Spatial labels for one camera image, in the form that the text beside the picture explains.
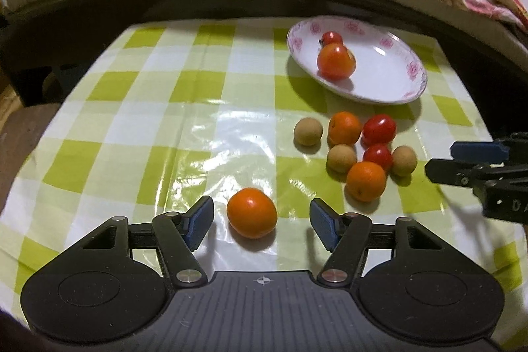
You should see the small red cherry tomato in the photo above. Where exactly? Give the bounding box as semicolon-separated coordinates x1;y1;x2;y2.
363;144;393;171

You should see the brown longan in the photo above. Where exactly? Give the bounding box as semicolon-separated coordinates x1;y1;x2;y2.
294;118;323;147
327;144;358;174
391;146;418;177

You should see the green white checked tablecloth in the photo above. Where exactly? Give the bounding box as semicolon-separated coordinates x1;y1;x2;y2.
0;16;528;320

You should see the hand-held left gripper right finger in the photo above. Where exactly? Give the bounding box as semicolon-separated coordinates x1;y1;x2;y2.
309;199;458;287

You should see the small orange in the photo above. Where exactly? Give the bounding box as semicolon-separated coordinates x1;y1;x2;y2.
328;111;363;146
226;187;278;239
346;161;387;202

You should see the white floral rimmed plate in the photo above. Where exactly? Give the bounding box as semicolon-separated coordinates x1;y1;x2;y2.
286;16;428;105

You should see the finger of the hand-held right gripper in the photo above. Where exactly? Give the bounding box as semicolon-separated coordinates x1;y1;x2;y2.
425;158;496;188
449;133;528;167

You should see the large orange-red tomato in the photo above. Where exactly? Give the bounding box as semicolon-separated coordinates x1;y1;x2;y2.
317;43;357;81

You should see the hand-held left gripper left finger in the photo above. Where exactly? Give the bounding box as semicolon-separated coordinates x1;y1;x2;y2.
64;195;215;287

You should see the large red cherry tomato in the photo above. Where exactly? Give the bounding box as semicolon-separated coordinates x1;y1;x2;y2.
362;113;397;146

